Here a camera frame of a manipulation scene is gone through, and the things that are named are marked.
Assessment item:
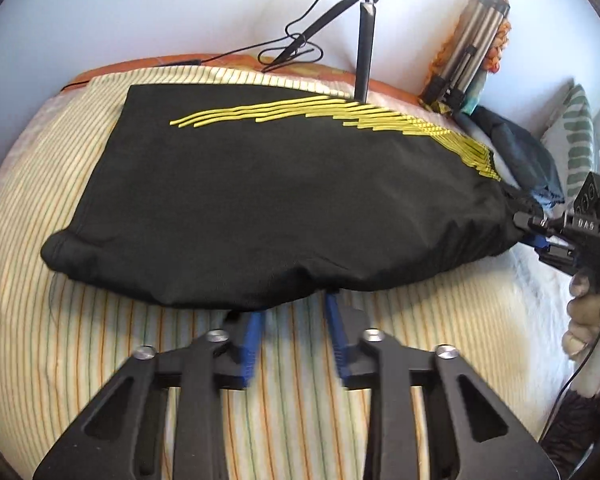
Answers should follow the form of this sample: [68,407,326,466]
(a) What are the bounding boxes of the black mini tripod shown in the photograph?
[258,0,380,103]

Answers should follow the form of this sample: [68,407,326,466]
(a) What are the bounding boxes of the black power cable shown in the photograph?
[59,0,354,92]

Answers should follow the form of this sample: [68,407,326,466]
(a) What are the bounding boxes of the person right hand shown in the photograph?
[562,271,600,361]

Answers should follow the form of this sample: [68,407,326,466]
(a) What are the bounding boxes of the green white patterned pillow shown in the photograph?
[541,84,598,205]

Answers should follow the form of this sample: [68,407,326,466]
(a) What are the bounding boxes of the orange floral mattress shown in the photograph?
[60,54,419,105]

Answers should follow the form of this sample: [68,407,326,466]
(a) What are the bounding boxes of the black shorts yellow stripes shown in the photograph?
[41,84,540,310]

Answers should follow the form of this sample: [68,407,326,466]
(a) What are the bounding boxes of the dark grey folded pants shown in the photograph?
[453,106,565,209]

